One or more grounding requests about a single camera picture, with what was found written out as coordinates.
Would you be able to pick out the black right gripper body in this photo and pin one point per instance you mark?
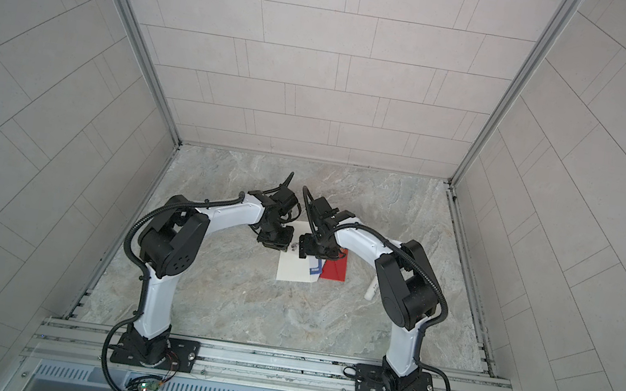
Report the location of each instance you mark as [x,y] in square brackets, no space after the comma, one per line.
[317,246]

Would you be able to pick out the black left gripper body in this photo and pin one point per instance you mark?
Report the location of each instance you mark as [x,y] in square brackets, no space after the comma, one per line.
[277,237]

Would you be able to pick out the blue bordered white card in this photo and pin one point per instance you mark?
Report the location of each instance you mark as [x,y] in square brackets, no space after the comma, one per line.
[315,266]

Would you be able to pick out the red paper envelope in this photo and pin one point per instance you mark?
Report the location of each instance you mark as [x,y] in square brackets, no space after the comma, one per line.
[336,269]

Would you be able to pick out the cream paper envelope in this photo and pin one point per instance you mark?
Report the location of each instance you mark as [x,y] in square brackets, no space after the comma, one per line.
[291,267]

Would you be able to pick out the white glue stick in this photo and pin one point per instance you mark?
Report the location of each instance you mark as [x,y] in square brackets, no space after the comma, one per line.
[370,293]

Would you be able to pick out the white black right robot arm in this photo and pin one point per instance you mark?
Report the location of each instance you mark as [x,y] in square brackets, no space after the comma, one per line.
[410,292]

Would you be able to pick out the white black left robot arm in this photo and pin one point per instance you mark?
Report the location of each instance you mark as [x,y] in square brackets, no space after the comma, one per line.
[165,243]

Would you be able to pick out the left green circuit board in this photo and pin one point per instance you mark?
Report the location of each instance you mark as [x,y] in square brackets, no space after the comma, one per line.
[145,383]

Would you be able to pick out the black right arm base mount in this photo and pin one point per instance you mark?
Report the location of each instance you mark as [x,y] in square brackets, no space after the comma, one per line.
[375,378]

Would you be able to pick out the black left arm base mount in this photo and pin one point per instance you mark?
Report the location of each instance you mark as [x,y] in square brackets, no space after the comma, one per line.
[161,353]

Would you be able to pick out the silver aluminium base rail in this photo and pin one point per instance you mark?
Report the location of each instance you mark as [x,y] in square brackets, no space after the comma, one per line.
[274,372]

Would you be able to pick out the silver aluminium corner post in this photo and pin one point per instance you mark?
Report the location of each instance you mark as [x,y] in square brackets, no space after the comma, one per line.
[141,51]

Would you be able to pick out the silver right corner post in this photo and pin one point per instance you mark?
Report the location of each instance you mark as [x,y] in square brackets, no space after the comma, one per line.
[558,22]

